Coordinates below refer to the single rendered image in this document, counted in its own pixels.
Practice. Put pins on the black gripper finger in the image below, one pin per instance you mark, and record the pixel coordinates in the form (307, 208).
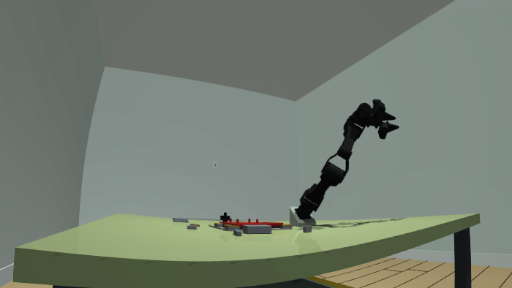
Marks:
(391, 127)
(387, 117)

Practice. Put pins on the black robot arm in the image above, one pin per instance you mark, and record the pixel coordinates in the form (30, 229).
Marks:
(331, 174)

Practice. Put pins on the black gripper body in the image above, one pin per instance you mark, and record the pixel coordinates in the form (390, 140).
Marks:
(383, 129)

